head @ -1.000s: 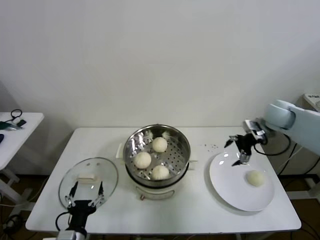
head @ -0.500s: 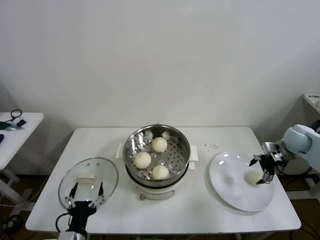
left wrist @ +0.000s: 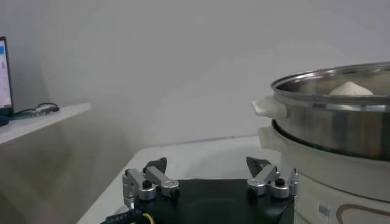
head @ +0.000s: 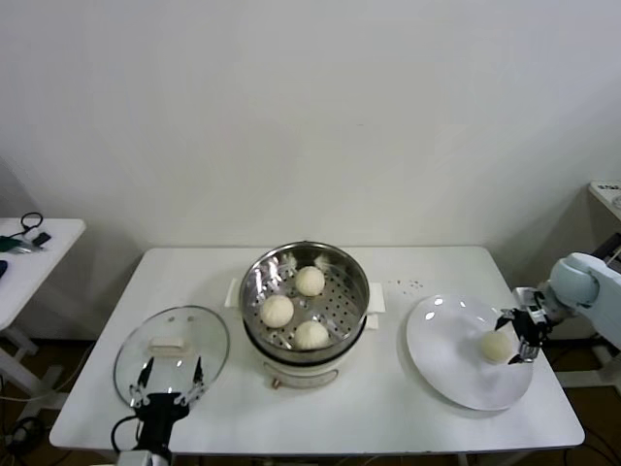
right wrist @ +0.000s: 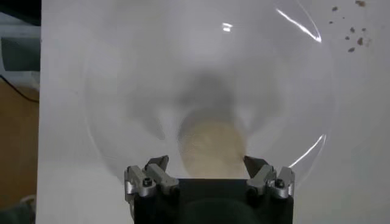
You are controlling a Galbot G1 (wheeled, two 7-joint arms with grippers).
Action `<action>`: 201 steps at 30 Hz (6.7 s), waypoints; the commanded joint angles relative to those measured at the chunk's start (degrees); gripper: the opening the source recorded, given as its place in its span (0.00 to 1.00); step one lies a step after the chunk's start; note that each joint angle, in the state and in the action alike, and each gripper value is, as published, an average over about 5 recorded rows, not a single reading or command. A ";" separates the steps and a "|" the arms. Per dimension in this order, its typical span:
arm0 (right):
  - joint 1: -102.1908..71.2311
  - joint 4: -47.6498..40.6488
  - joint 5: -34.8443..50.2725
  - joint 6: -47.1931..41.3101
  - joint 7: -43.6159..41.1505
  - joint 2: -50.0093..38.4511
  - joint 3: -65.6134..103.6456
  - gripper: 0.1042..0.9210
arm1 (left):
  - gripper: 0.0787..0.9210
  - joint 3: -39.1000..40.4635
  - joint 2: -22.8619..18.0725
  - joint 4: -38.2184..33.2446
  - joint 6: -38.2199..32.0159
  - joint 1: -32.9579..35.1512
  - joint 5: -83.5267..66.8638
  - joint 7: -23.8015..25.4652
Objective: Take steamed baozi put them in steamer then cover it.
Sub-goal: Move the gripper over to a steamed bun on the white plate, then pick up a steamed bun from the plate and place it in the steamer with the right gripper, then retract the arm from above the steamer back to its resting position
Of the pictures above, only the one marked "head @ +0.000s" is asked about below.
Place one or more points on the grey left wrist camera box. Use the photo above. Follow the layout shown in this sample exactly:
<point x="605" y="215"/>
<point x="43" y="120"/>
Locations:
<point x="133" y="458"/>

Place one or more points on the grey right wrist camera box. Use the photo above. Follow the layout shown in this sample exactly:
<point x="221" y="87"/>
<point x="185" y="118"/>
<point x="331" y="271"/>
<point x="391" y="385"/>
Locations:
<point x="529" y="298"/>

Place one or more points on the small black device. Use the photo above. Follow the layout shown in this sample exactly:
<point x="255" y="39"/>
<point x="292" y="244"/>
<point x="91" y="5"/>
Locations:
<point x="42" y="238"/>

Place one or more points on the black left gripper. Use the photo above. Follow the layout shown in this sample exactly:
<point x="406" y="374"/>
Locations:
<point x="160" y="410"/>

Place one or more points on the steel perforated steamer basket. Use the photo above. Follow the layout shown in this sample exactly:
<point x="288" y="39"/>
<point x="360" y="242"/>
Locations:
<point x="349" y="286"/>

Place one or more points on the large white plate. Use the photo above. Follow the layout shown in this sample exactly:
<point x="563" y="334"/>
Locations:
<point x="446" y="349"/>

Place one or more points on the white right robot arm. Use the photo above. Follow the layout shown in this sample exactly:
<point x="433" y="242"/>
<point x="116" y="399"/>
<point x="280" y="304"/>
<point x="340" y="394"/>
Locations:
<point x="577" y="281"/>

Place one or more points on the white steamed baozi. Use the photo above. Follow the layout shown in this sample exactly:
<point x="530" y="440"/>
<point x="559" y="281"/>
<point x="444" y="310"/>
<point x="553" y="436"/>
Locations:
<point x="310" y="280"/>
<point x="311" y="335"/>
<point x="277" y="311"/>
<point x="495" y="347"/>

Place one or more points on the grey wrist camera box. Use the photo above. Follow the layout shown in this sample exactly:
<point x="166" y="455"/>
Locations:
<point x="133" y="458"/>
<point x="529" y="298"/>

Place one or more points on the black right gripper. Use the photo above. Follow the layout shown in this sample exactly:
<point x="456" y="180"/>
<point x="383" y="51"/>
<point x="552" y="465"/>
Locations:
<point x="531" y="332"/>

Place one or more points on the dark blue object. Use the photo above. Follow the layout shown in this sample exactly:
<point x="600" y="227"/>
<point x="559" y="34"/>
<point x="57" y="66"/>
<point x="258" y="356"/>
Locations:
<point x="3" y="268"/>

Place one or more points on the grey metal tool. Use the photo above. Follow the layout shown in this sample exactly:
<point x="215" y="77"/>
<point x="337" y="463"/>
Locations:
<point x="29" y="247"/>

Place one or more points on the round glass lid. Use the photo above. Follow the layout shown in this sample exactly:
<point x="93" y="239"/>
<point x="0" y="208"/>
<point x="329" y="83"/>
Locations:
<point x="167" y="345"/>

